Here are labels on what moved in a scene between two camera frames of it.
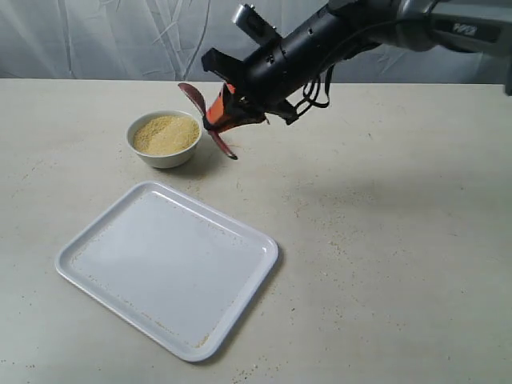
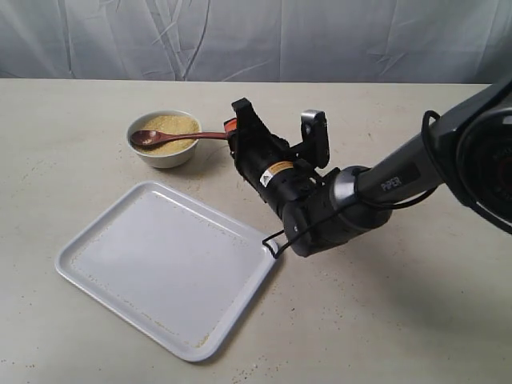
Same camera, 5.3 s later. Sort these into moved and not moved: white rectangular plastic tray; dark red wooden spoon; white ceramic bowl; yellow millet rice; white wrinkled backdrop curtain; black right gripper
Moved: black right gripper; dark red wooden spoon
Not moved: white ceramic bowl; white wrinkled backdrop curtain; white rectangular plastic tray; yellow millet rice
